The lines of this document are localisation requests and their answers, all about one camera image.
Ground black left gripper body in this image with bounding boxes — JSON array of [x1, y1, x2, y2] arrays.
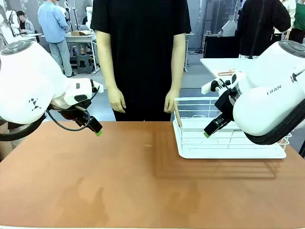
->
[[59, 100, 93, 123]]

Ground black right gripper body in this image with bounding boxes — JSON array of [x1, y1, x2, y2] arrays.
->
[[214, 89, 236, 123]]

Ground white dish rack wooden handles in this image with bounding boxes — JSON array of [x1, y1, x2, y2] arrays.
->
[[173, 96, 293, 160]]

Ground person's left forearm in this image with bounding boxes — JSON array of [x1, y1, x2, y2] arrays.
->
[[170, 57, 186, 93]]

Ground person's right forearm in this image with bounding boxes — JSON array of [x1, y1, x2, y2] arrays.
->
[[96, 54, 120, 90]]

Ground person's right hand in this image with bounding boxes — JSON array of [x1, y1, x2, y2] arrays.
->
[[108, 86, 127, 114]]

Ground person's left hand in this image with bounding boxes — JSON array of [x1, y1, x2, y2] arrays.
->
[[163, 88, 182, 114]]

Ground small reddish flat object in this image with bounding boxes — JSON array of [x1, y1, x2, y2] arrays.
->
[[217, 69, 239, 76]]

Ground white side table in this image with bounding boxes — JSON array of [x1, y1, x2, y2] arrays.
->
[[200, 57, 263, 79]]

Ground grey step stool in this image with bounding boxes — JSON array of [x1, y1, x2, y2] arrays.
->
[[75, 52, 94, 74]]

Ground black case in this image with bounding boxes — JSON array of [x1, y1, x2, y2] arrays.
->
[[203, 34, 240, 59]]

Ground grey house-shaped object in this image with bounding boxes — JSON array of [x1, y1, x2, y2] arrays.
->
[[218, 20, 237, 37]]

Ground white workbench table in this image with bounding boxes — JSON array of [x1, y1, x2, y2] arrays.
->
[[65, 33, 101, 73]]

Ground small white desk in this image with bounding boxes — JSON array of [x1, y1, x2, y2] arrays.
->
[[183, 31, 195, 72]]

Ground open cardboard box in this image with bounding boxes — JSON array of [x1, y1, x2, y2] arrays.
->
[[71, 30, 95, 37]]

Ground person in black t-shirt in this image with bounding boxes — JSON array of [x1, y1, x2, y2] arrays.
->
[[90, 0, 193, 122]]

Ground person in black jacket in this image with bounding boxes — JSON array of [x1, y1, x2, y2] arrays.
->
[[234, 0, 292, 59]]

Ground man in light blue shirt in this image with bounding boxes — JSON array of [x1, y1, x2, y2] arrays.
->
[[37, 0, 77, 78]]

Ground seated person grey jacket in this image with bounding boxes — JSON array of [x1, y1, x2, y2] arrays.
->
[[16, 10, 36, 34]]

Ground person in green top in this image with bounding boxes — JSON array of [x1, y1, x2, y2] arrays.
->
[[287, 1, 305, 45]]

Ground person in white shirt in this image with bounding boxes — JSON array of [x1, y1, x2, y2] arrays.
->
[[281, 0, 296, 22]]

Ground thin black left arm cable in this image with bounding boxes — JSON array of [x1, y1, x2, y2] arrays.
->
[[46, 78, 101, 132]]

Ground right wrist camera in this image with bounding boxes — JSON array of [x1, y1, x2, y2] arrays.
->
[[210, 80, 231, 94]]

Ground black right arm cable sleeve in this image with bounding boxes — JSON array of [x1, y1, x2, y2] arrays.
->
[[244, 97, 305, 146]]

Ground black arm cable sleeve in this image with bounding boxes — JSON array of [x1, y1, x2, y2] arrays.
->
[[0, 114, 47, 142], [244, 97, 305, 146]]

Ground black left arm cable sleeve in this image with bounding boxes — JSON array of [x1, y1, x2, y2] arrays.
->
[[0, 114, 47, 142]]

